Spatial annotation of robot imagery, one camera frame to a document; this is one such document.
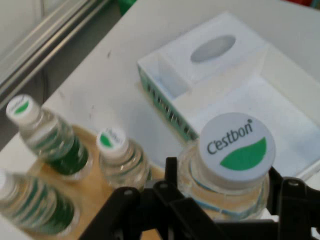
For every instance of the bamboo wooden tray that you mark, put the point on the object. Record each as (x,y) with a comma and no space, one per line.
(91,195)

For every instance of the aluminium rail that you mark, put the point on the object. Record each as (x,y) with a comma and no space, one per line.
(50,42)

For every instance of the clear water bottle green label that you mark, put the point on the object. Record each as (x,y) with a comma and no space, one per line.
(50,135)
(237,150)
(117,163)
(30,203)

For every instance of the white cardboard box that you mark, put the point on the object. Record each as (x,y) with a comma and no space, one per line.
(225,70)

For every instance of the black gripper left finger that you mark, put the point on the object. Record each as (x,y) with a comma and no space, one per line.
(160,207)

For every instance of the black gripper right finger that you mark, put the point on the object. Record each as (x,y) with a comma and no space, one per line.
(297,207)

